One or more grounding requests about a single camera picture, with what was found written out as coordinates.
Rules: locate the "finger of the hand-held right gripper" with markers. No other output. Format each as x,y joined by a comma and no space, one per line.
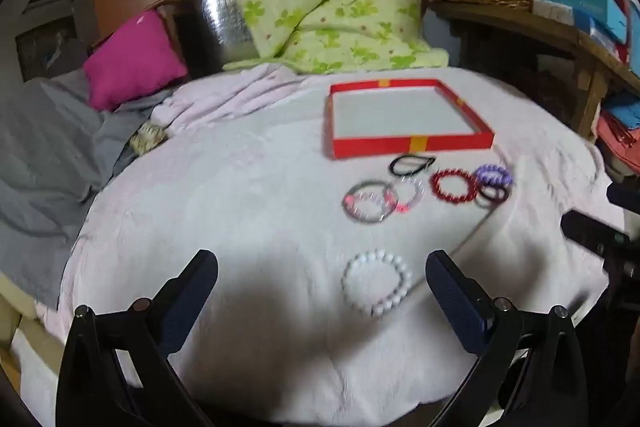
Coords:
592,232

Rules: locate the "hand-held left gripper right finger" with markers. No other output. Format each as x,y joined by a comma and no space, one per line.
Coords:
450,294

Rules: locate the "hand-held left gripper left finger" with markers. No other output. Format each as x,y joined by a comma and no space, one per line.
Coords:
192,294

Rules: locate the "red shallow cardboard box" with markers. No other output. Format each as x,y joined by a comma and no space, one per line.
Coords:
400,112

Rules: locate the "pale pink textured blanket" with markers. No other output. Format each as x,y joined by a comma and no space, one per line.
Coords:
250,187

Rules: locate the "patterned beige cloth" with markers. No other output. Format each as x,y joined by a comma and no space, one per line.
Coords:
147,139

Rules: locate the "wooden bench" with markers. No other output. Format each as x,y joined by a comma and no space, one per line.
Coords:
590,57

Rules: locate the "grey blanket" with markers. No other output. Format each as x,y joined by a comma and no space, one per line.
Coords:
45,167

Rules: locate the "teal cardboard box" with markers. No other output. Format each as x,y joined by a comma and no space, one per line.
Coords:
585,4

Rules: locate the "magenta pillow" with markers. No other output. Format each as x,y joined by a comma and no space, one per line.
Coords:
132,62

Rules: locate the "silver foil mat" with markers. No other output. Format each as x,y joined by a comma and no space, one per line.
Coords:
225,17

